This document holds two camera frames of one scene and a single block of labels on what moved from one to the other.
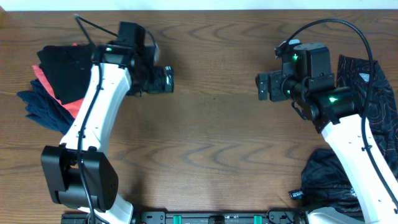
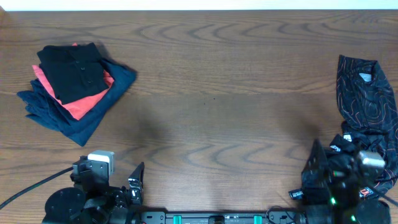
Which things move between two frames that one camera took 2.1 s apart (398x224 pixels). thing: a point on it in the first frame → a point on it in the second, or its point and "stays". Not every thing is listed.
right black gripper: x=277 y=79 → x=323 y=165
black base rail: x=276 y=217 stays
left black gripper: x=157 y=87 → x=120 y=199
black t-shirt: x=68 y=68 stays
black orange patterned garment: x=382 y=113 stays
